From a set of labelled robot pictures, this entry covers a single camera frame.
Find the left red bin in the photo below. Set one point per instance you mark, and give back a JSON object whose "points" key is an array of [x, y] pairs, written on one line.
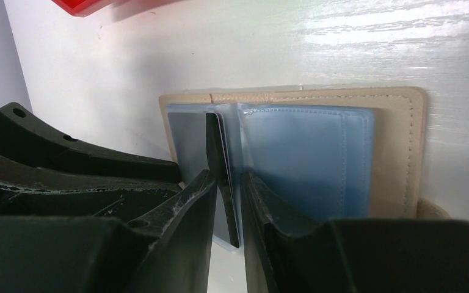
{"points": [[123, 9]]}

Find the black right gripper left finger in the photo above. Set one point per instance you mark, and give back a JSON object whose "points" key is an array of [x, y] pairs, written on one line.
{"points": [[165, 250]]}

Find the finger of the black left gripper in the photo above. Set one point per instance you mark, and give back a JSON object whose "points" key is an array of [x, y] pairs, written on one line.
{"points": [[28, 140], [28, 191]]}

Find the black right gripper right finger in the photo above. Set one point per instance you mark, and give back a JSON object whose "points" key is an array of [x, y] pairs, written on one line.
{"points": [[286, 251]]}

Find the beige card holder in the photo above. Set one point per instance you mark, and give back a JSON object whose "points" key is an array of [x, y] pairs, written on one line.
{"points": [[333, 153]]}

